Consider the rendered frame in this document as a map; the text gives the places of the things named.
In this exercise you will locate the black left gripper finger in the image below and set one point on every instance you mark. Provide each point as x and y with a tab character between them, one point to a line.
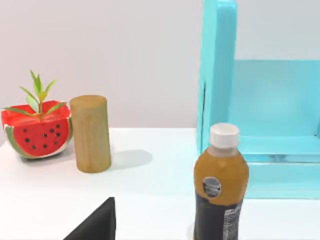
101	222

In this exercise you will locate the wooden cylinder cup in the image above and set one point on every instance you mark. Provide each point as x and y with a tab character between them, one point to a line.
90	135

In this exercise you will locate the watermelon plant pot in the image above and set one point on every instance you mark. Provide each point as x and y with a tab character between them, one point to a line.
37	135

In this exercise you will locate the amber bottle with white cap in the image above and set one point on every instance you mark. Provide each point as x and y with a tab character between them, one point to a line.
220	180

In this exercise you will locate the light blue rack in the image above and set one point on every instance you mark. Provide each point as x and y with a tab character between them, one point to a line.
262	100

